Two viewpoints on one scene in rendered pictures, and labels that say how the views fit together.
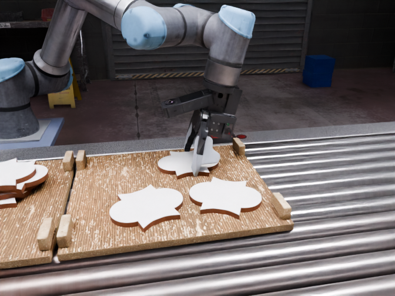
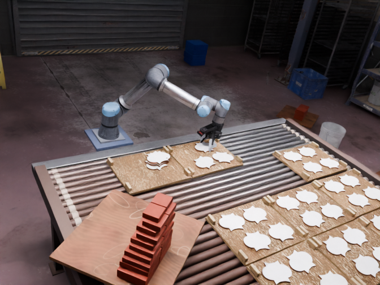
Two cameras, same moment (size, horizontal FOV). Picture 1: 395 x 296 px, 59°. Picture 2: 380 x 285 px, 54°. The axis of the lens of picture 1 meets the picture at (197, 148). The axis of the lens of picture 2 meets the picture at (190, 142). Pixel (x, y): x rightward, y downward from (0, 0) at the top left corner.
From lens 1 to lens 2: 1.88 m
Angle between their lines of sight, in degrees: 23
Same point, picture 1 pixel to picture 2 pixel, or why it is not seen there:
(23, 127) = (116, 133)
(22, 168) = (163, 154)
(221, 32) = (221, 108)
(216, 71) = (219, 120)
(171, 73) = (73, 50)
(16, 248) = (181, 176)
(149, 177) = (195, 153)
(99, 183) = (182, 156)
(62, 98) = not seen: outside the picture
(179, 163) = (202, 147)
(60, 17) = (143, 89)
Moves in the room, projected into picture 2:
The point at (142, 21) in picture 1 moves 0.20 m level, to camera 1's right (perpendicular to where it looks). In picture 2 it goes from (206, 111) to (234, 109)
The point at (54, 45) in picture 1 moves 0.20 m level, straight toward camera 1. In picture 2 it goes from (135, 98) to (152, 109)
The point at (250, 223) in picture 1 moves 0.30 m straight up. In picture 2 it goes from (233, 164) to (242, 124)
